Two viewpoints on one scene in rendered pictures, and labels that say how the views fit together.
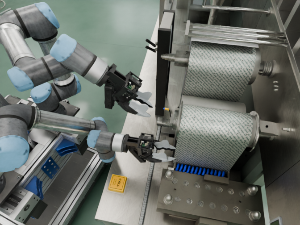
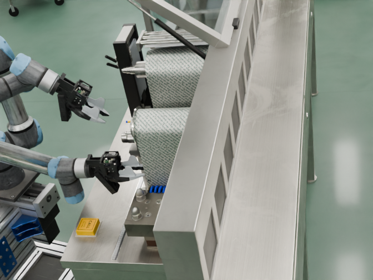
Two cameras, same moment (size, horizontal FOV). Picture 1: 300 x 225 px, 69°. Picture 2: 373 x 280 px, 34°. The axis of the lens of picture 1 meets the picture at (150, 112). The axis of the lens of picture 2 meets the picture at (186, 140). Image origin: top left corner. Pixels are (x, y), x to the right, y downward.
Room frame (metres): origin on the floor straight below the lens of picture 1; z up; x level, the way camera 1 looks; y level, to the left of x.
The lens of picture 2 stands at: (-1.29, -0.46, 2.46)
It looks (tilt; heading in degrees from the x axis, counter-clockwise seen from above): 36 degrees down; 6
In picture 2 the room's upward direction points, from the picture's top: 11 degrees counter-clockwise
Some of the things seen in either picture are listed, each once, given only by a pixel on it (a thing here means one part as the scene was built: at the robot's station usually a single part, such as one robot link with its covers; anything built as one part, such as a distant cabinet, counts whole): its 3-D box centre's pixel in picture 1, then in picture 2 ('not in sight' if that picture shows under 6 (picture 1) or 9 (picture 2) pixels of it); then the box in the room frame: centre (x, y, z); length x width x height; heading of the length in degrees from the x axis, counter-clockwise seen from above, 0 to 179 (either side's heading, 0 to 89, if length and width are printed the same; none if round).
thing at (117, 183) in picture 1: (117, 183); (87, 226); (0.35, 0.15, 0.91); 0.07 x 0.07 x 0.02; 79
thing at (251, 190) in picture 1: (253, 189); not in sight; (0.28, -0.40, 1.05); 0.04 x 0.04 x 0.04
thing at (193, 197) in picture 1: (208, 198); (186, 214); (0.26, -0.24, 1.00); 0.40 x 0.16 x 0.06; 79
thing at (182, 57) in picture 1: (182, 58); (145, 69); (0.72, -0.13, 1.33); 0.06 x 0.06 x 0.06; 79
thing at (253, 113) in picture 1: (250, 131); not in sight; (0.42, -0.36, 1.25); 0.15 x 0.01 x 0.15; 169
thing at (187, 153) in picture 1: (204, 157); (175, 168); (0.39, -0.22, 1.11); 0.23 x 0.01 x 0.18; 79
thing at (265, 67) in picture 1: (262, 68); not in sight; (0.66, -0.44, 1.33); 0.07 x 0.07 x 0.07; 79
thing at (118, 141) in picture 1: (120, 142); (84, 167); (0.45, 0.12, 1.11); 0.08 x 0.05 x 0.08; 169
